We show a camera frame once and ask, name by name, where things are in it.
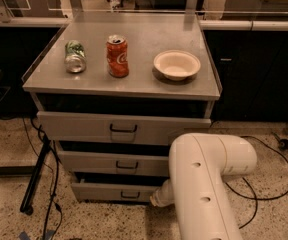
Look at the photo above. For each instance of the grey bottom drawer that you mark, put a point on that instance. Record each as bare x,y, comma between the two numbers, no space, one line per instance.
114,187

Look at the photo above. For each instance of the grey drawer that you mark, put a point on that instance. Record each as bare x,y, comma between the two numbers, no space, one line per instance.
107,128
114,158
114,187

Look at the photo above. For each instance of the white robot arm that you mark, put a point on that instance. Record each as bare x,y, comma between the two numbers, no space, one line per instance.
198,164

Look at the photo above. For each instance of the grey metal drawer cabinet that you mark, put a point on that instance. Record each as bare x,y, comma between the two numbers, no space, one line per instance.
144,91

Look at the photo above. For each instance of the grey top drawer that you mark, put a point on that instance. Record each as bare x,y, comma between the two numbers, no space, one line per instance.
107,128

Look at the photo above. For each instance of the grey middle drawer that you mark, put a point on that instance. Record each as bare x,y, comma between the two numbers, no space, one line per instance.
114,158

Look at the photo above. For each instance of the white paper bowl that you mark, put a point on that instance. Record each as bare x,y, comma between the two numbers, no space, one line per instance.
177,65

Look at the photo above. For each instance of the red cola can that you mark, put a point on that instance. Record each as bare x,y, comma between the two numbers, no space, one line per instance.
116,47

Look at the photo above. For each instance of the green soda can lying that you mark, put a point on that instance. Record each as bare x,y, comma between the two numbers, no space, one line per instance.
75,57

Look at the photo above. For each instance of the black stand leg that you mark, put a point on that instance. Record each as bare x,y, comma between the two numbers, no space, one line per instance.
26,205

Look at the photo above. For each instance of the blue tape on floor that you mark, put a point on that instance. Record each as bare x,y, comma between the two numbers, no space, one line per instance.
49,235

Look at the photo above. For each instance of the white horizontal rail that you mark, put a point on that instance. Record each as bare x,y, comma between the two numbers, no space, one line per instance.
204,24

